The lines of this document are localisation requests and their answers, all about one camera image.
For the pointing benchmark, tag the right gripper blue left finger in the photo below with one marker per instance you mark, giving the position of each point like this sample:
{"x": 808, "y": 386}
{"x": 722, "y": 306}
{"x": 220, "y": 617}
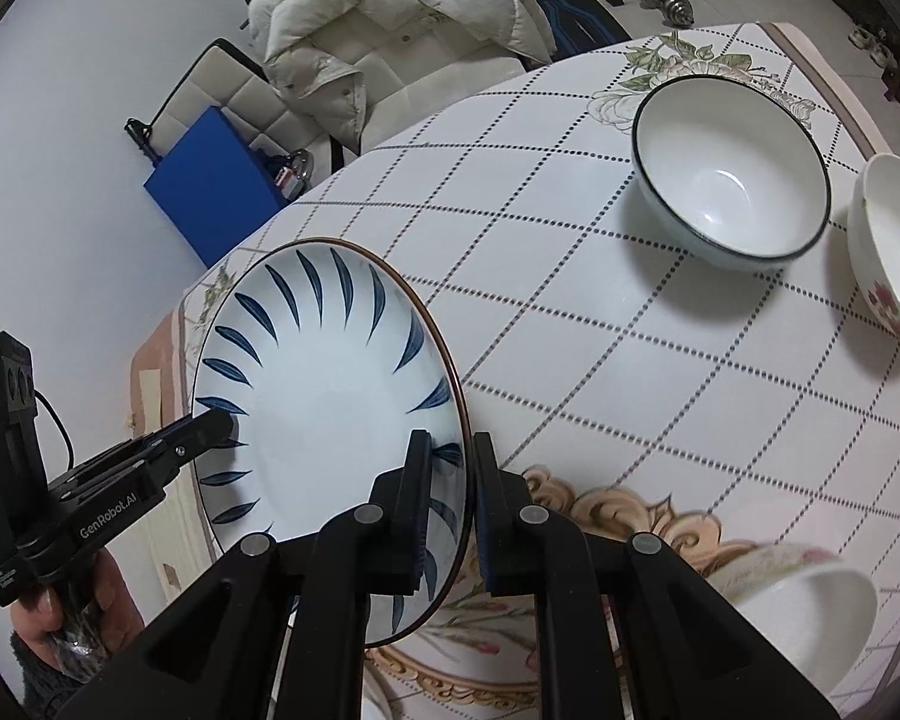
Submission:
{"x": 396, "y": 542}

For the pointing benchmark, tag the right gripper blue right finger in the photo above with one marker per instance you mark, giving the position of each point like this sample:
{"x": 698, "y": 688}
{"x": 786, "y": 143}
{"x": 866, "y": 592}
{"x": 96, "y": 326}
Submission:
{"x": 506, "y": 545}

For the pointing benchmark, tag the blue leaf pattern plate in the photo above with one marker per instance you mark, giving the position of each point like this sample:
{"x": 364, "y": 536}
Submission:
{"x": 328, "y": 363}

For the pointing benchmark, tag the large white bowl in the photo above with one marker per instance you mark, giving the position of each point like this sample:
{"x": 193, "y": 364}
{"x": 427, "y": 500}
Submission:
{"x": 815, "y": 608}

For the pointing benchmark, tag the light blue black-rimmed bowl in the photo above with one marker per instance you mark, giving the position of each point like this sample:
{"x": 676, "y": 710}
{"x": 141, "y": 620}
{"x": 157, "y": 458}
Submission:
{"x": 731, "y": 175}

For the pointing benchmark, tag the white bowl red flowers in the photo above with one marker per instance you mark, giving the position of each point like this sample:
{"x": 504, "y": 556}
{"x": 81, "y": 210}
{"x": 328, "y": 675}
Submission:
{"x": 873, "y": 238}

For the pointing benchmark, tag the person's left hand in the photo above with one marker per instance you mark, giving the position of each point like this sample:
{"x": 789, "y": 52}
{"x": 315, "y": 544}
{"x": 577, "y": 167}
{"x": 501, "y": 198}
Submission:
{"x": 79, "y": 643}

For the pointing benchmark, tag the brown placemat with paper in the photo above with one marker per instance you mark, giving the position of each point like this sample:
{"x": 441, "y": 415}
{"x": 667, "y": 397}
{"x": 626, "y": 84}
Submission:
{"x": 157, "y": 378}

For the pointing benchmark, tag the checked floral tablecloth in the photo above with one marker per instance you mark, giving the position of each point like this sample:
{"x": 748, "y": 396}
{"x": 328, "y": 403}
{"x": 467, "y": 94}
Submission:
{"x": 639, "y": 387}

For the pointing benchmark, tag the blue folded mat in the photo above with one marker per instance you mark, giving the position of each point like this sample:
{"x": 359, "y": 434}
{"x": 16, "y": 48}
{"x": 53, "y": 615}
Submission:
{"x": 213, "y": 188}

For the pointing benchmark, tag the dark blue bench pad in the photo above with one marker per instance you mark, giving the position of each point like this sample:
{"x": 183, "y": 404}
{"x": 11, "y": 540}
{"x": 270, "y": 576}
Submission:
{"x": 580, "y": 26}

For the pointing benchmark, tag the white puffer jacket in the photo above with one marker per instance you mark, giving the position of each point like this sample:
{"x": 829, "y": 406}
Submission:
{"x": 397, "y": 15}

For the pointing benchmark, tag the chrome dumbbell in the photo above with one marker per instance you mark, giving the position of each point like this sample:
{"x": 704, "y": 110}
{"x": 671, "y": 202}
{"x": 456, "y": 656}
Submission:
{"x": 677, "y": 13}

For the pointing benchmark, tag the folded beige chair black frame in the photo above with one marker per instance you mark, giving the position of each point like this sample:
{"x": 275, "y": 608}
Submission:
{"x": 227, "y": 79}

